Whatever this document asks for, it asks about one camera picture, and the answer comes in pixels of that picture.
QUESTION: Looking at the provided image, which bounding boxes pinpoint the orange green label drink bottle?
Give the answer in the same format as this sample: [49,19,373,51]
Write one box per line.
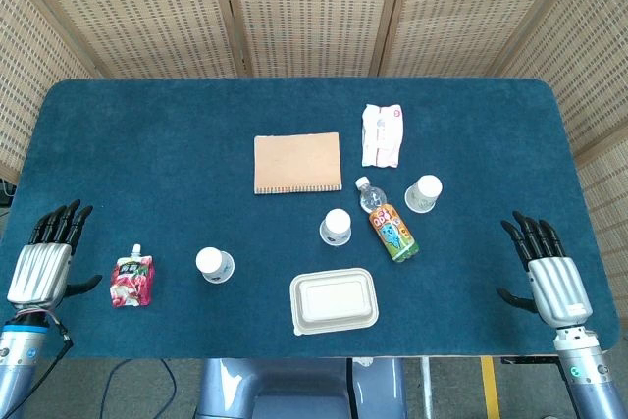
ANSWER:
[354,176,421,265]

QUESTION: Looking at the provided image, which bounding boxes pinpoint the grey blue robot torso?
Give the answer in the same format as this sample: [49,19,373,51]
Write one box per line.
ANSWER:
[195,357,408,419]

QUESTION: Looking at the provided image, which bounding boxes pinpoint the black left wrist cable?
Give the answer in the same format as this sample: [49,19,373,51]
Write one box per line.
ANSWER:
[0,323,76,419]

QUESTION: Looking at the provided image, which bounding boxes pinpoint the beige lidded food container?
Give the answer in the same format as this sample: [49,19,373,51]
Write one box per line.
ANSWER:
[288,267,382,338]

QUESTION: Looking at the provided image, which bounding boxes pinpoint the blue floor cable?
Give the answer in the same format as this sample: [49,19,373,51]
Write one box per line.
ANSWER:
[100,358,178,419]

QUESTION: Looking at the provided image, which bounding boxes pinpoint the brown spiral notebook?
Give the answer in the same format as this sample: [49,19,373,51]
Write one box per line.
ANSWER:
[252,131,344,196]

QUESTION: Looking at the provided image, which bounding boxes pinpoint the white table leg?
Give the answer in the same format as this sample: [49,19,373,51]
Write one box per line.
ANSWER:
[420,357,436,419]

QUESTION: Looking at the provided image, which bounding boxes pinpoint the white pink tissue pack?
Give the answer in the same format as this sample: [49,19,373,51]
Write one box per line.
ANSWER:
[360,102,405,169]

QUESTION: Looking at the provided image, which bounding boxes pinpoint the white floral paper cup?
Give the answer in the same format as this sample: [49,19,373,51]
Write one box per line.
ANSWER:
[319,208,353,247]
[403,174,444,215]
[194,246,236,285]

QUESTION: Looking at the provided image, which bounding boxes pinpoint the blue carpet table cover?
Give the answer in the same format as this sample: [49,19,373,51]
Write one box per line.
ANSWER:
[0,78,620,360]

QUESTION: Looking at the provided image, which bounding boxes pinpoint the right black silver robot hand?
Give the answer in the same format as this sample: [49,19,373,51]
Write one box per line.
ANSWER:
[496,210,594,328]

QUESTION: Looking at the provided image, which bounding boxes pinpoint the red jelly drink pouch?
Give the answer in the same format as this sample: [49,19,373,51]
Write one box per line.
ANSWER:
[108,243,156,309]

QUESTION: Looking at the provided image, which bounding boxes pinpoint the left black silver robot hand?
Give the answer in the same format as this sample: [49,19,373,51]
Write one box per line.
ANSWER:
[6,199,103,312]

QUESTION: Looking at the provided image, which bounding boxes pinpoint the woven bamboo screen panel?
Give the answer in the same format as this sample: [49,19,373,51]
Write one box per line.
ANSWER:
[377,0,598,79]
[0,0,102,184]
[9,0,246,79]
[218,0,408,79]
[499,0,628,292]

